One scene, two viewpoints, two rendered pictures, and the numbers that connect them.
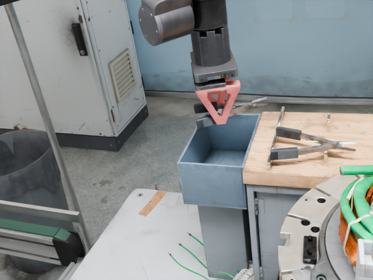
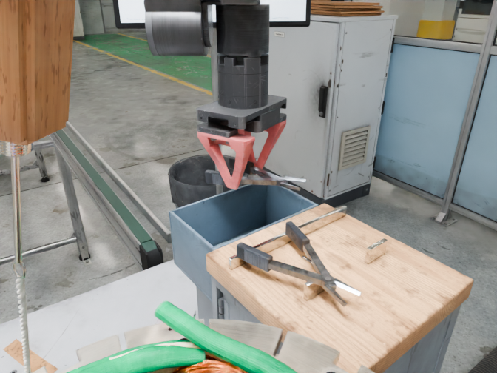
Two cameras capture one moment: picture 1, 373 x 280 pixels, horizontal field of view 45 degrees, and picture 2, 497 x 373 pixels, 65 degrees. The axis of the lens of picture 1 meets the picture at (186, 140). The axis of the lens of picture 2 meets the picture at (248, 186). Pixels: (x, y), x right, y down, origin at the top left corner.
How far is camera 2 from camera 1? 43 cm
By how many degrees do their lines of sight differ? 27
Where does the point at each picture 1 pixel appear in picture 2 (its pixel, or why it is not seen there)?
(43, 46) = (293, 99)
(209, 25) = (227, 48)
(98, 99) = (320, 160)
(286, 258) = not seen: outside the picture
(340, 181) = (247, 334)
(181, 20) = (180, 27)
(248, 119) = (304, 206)
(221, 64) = (238, 109)
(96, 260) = (140, 280)
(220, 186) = (197, 262)
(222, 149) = not seen: hidden behind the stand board
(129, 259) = (161, 297)
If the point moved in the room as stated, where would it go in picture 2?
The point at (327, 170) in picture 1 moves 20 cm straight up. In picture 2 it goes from (292, 311) to (307, 85)
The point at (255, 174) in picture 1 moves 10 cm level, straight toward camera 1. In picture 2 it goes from (214, 265) to (135, 319)
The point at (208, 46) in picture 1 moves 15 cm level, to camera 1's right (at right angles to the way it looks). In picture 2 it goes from (225, 78) to (363, 95)
